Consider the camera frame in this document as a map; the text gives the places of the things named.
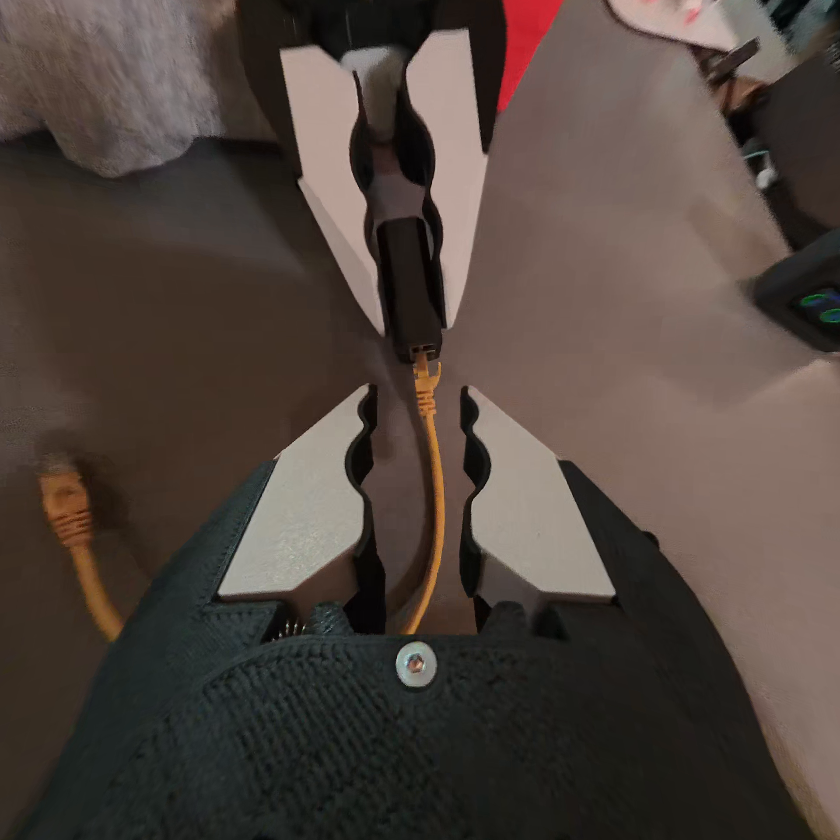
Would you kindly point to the red plastic bin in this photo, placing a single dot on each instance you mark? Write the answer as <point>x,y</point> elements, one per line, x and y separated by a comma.
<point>525,39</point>

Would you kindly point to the white flat mat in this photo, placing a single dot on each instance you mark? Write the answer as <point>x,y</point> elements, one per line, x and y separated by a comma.
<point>715,33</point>

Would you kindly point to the black ethernet port adapter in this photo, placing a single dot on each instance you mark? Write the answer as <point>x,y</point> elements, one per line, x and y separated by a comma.
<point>410,289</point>

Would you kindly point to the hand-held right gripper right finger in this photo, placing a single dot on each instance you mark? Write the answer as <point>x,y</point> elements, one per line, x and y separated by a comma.
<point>531,525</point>

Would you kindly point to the black power station with screen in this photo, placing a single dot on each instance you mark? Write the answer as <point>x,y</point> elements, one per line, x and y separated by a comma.
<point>787,289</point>

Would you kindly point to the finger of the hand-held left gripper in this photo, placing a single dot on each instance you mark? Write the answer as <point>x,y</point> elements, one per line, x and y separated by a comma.
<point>456,164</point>
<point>328,164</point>

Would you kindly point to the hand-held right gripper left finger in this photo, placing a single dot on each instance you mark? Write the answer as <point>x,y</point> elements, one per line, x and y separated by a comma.
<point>302,525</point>

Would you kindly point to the grey fuzzy cloth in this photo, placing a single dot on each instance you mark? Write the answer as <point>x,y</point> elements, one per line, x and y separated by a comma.
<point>98,79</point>

